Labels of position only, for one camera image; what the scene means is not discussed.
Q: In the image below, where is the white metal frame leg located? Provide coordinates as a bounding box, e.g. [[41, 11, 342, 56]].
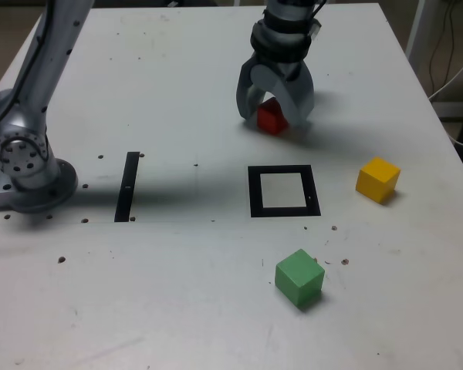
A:
[[404, 0, 429, 66]]

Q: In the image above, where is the green cube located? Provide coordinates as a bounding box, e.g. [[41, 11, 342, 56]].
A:
[[274, 248, 326, 311]]

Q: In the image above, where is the yellow cube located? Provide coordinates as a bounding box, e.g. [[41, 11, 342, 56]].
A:
[[355, 156, 402, 204]]

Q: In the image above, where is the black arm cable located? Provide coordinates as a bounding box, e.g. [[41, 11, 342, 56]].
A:
[[0, 0, 59, 136]]

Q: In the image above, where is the thin black cable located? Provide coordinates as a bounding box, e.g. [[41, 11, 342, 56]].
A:
[[428, 0, 455, 97]]

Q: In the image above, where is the black tape square outline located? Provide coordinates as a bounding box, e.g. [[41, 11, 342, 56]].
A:
[[247, 164, 322, 219]]

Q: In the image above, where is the black tape strip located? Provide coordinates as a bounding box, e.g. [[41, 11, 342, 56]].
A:
[[113, 151, 140, 224]]

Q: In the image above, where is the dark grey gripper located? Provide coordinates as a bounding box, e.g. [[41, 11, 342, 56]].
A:
[[235, 57, 316, 127]]

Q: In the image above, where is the white frame bar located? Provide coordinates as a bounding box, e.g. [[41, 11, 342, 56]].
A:
[[431, 102, 463, 121]]

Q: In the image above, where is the red cube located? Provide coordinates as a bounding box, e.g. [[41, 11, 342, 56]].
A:
[[256, 96, 290, 136]]

